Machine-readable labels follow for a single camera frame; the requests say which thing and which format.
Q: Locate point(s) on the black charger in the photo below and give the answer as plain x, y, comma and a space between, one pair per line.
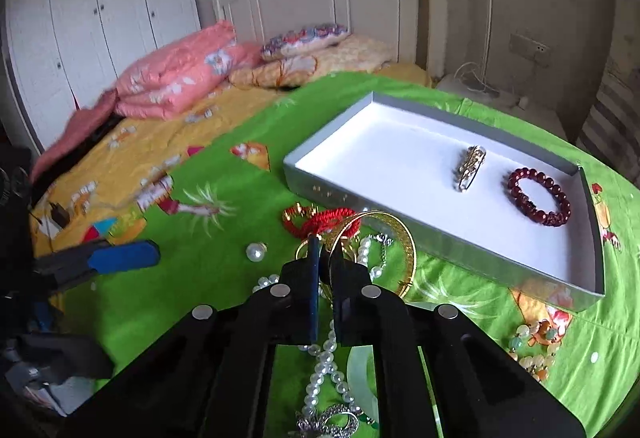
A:
60, 215

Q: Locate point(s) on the wall socket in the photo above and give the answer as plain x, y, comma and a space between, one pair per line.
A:
530, 48

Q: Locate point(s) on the silver crystal hair clip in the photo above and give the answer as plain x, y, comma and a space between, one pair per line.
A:
470, 168

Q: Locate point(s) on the silver brooch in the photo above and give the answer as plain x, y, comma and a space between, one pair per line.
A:
325, 425

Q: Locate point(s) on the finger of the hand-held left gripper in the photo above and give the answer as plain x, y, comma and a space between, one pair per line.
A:
125, 257
60, 263

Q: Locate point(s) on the yellow printed bed sheet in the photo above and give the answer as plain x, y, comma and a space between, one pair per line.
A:
150, 138

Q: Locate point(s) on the pink floral quilt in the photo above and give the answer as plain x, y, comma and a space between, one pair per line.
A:
165, 78

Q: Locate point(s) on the pale green jade bangle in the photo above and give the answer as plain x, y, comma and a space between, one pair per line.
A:
362, 378

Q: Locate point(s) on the white nightstand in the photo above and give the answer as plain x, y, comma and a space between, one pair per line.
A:
500, 101

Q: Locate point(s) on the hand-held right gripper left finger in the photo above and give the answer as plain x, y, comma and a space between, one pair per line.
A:
314, 298

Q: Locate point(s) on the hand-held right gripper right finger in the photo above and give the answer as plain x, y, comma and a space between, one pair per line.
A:
345, 313

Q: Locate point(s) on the yellow floral pillow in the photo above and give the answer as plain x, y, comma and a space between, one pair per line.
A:
350, 53

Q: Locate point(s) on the striped cloth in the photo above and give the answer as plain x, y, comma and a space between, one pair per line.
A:
610, 118

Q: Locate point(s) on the large pearl pendant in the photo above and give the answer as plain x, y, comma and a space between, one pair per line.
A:
255, 252

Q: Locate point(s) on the grey cardboard tray box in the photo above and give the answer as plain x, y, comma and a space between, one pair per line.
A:
400, 153

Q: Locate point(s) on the green printed cloth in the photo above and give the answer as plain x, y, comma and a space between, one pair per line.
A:
225, 278

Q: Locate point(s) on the white wardrobe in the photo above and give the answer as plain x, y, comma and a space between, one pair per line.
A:
100, 8

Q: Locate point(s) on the patterned round pillow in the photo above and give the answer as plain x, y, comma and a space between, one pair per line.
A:
305, 39

